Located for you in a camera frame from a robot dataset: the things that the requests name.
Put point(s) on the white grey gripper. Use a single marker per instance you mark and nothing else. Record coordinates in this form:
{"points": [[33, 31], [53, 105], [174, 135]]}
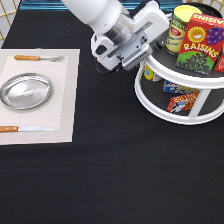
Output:
{"points": [[127, 43]]}

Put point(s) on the white two-tier lazy Susan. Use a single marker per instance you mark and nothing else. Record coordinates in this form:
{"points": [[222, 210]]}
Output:
{"points": [[209, 104]]}

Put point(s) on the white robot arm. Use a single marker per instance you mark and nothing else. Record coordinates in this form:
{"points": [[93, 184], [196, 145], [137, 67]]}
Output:
{"points": [[100, 15]]}

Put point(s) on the silver metal plate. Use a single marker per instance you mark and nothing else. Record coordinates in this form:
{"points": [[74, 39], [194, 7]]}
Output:
{"points": [[26, 91]]}

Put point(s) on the yellow blue can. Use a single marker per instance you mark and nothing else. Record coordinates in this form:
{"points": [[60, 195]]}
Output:
{"points": [[150, 75]]}

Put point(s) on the blue yellow small box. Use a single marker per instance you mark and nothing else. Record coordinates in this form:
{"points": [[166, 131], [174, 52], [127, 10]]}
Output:
{"points": [[171, 87]]}

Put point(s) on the yellow green parmesan canister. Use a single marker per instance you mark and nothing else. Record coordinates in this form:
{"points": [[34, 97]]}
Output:
{"points": [[180, 18]]}

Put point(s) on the red raisins box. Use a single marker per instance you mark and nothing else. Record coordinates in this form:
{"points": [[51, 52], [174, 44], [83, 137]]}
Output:
{"points": [[202, 44]]}

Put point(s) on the red butter box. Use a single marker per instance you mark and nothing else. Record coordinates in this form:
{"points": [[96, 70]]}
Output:
{"points": [[220, 63]]}

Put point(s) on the beige woven placemat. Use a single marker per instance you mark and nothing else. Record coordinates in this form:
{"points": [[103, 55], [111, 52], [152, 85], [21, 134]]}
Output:
{"points": [[57, 112]]}

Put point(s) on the wooden handled fork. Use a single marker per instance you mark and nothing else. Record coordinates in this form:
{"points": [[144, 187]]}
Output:
{"points": [[38, 58]]}

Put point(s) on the wooden handled knife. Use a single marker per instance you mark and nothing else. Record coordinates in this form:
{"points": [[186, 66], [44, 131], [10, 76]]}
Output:
{"points": [[5, 129]]}

